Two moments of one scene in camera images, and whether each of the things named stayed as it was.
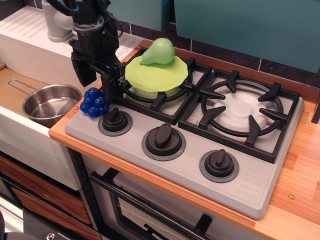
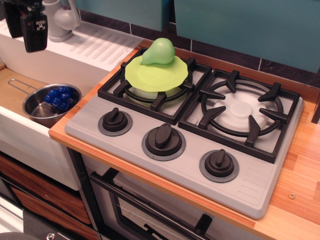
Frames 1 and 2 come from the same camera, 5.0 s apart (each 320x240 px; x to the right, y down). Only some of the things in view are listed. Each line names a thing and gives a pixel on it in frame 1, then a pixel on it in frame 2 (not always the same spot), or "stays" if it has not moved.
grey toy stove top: (208, 169) stays
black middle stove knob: (163, 143) stays
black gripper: (99, 47) to (35, 29)
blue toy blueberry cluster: (94, 103) to (60, 97)
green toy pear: (160, 51) stays
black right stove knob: (219, 166) stays
